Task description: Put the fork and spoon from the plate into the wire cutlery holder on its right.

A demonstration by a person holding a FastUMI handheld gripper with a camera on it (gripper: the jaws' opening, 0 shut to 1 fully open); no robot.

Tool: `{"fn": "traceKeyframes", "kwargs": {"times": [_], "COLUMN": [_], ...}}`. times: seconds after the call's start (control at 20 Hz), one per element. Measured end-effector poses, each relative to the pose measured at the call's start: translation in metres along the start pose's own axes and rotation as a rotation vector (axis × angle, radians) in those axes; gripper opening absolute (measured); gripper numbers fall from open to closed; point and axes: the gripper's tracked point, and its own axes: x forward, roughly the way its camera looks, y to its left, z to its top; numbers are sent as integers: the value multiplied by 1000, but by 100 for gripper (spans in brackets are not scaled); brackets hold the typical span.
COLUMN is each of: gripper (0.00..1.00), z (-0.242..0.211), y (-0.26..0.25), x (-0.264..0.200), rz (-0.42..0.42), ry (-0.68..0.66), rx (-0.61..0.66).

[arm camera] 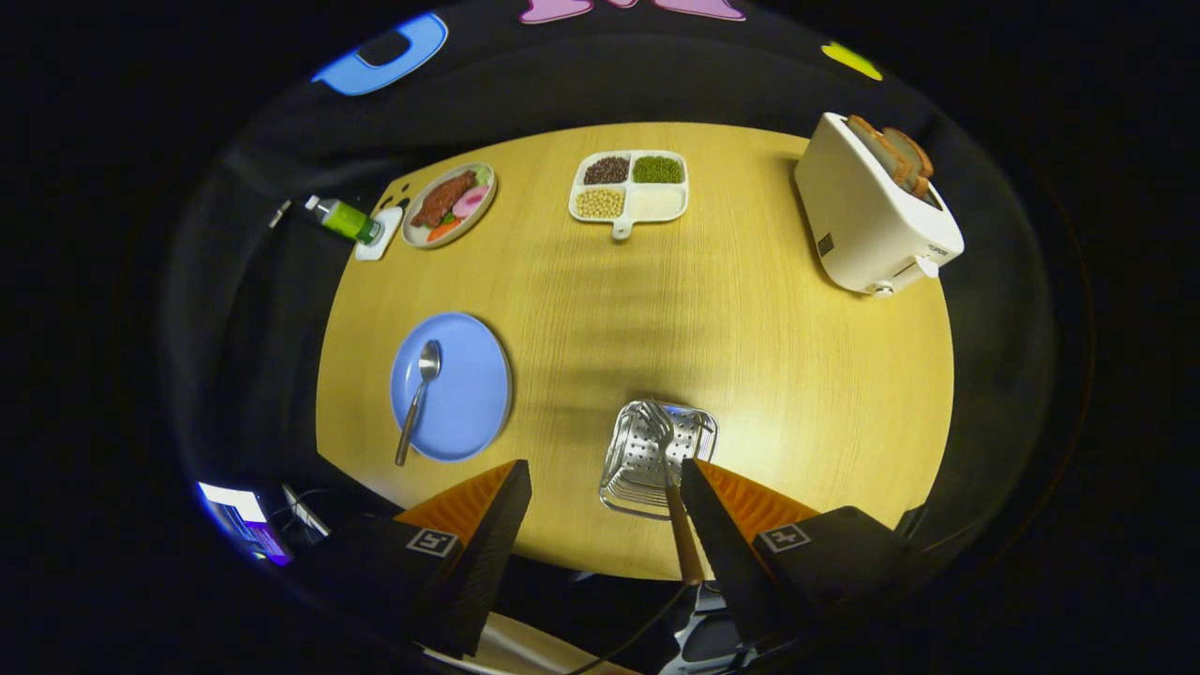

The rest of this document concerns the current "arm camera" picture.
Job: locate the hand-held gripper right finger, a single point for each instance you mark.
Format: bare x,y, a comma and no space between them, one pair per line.
722,562

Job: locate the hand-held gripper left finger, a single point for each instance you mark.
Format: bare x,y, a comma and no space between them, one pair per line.
487,562

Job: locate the metal spoon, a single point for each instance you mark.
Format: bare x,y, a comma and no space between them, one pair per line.
429,359

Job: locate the perforated metal tray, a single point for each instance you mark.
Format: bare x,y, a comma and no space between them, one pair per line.
637,459

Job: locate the blue plate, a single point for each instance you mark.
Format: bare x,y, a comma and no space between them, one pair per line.
469,394

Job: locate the white desktop device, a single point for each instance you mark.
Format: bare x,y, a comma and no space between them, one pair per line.
305,511

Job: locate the lit computer screen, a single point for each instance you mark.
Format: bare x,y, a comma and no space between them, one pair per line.
239,511

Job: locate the white square coaster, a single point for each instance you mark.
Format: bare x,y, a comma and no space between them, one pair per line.
380,249

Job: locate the white plate of food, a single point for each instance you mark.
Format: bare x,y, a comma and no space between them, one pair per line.
480,217

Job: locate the pink ham slice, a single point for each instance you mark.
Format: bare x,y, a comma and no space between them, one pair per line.
472,202

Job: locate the white divided bean dish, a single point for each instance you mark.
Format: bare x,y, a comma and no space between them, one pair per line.
661,202

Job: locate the brown meat piece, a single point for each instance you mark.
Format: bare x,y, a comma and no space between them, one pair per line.
442,199

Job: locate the green drink bottle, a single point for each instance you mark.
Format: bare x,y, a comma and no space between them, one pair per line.
347,221

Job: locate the white toaster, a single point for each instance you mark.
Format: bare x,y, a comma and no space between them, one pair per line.
862,216

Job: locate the white cloth clip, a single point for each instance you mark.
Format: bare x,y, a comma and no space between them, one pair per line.
279,214

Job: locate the toast bread slice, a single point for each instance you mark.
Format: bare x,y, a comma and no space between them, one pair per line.
914,159
881,150

